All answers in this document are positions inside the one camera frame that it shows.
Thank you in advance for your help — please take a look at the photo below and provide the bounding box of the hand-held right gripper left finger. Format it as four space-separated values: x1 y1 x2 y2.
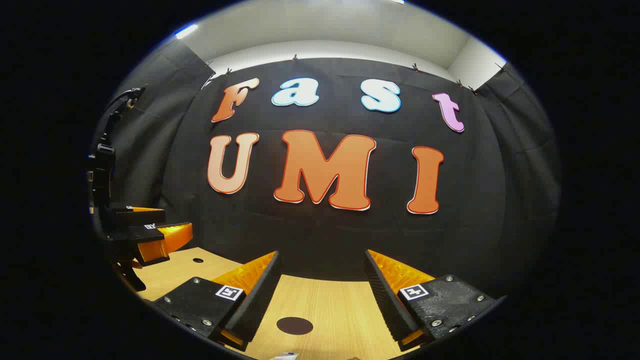
152 250 282 352

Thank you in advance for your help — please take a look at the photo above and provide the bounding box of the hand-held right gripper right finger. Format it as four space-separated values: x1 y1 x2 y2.
364 249 508 352

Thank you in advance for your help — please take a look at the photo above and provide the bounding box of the dark round coaster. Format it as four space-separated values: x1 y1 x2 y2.
276 316 314 336

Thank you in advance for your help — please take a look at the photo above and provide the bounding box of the wooden desktop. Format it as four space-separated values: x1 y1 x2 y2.
120 246 436 360

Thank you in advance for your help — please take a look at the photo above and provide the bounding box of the black backdrop cloth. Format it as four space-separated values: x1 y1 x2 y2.
90 40 561 301

